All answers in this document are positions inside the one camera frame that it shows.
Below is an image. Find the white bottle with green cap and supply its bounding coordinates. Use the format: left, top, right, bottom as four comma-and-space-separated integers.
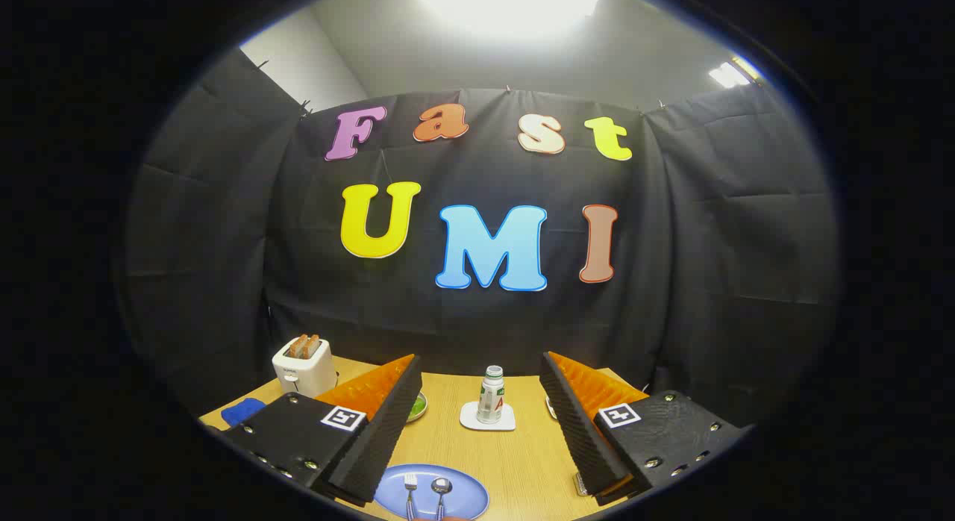
477, 365, 507, 425

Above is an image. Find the blue round plate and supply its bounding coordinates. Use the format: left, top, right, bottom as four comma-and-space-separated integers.
373, 464, 490, 521

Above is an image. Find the large ceiling light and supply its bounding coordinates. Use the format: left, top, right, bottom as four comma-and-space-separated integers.
418, 0, 605, 40

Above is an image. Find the white square coaster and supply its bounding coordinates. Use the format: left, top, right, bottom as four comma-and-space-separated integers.
459, 401, 517, 432

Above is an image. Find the black backdrop cloth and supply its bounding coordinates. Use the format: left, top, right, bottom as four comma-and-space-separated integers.
123, 49, 842, 425

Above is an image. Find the small ceiling light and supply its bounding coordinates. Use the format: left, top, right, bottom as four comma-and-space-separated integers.
707, 55, 763, 89

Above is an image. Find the blue folded cloth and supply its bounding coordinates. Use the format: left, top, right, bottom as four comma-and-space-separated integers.
221, 398, 267, 428

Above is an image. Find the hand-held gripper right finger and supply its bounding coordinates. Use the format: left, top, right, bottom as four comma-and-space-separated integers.
539, 351, 753, 507

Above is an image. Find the white toaster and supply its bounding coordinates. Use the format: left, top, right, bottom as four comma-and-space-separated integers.
272, 334, 338, 399

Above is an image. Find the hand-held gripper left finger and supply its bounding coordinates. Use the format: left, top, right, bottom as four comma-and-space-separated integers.
222, 354, 423, 508

